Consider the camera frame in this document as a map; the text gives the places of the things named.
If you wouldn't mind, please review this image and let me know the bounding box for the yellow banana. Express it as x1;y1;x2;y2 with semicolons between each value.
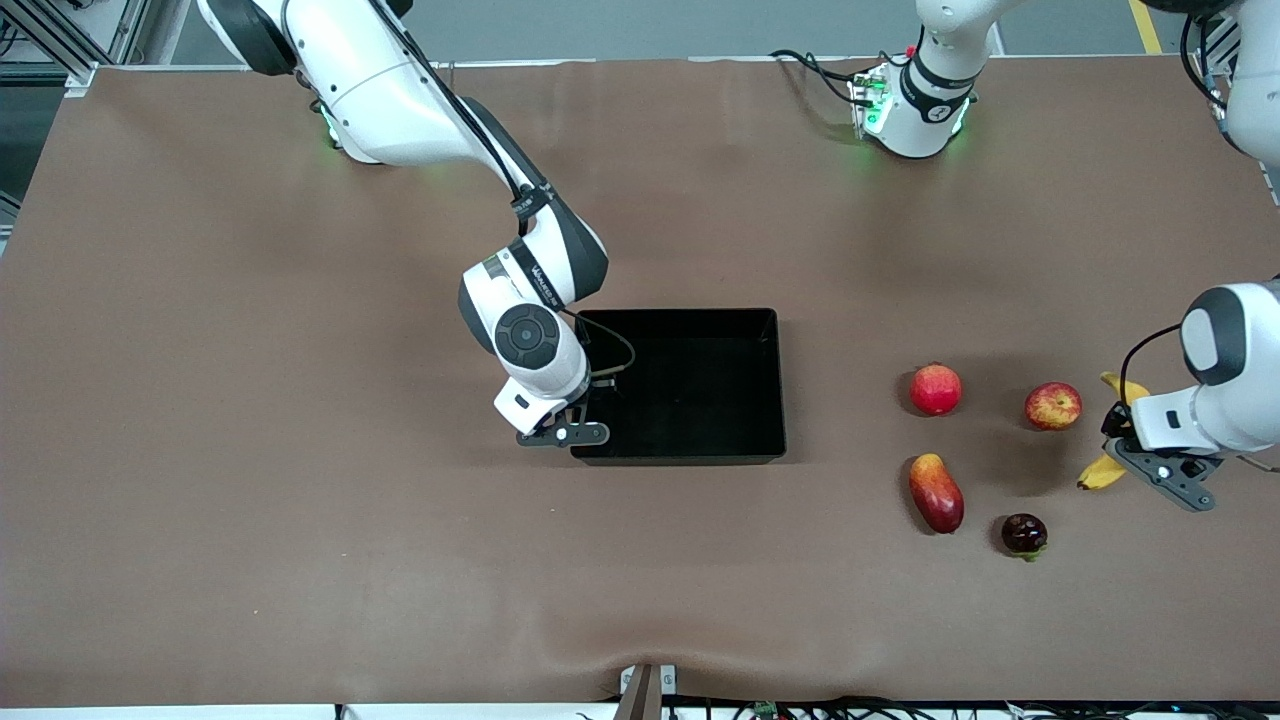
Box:
1077;372;1151;491

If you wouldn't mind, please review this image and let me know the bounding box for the red yellow apple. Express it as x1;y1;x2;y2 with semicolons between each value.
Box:
1025;381;1083;432

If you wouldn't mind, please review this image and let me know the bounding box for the black plastic box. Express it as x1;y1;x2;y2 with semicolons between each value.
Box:
570;307;788;466

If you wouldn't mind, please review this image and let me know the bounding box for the dark purple mangosteen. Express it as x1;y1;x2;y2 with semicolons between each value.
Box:
1001;513;1049;562

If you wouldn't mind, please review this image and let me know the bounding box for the red pomegranate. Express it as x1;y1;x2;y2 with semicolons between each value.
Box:
909;362;963;417

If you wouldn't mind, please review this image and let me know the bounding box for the red yellow mango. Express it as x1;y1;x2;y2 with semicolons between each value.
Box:
908;453;966;535

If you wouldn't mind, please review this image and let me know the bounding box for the brown table mat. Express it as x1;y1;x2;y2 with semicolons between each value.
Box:
0;55;1280;707

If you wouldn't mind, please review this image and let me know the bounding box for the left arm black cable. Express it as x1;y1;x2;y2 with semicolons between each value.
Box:
1120;10;1229;406

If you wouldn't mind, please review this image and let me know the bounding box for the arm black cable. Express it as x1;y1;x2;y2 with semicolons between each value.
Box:
370;0;637;386
1120;10;1229;406

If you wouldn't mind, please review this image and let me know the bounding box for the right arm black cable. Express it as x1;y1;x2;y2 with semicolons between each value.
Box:
370;0;637;386

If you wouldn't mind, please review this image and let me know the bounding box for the camera mount post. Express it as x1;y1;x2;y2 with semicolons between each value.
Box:
618;663;678;720

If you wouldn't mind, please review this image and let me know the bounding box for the aluminium frame rack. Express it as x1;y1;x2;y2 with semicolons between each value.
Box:
1195;15;1251;76
0;0;151;91

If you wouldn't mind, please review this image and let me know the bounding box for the black base cable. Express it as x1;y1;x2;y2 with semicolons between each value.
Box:
768;48;886;106

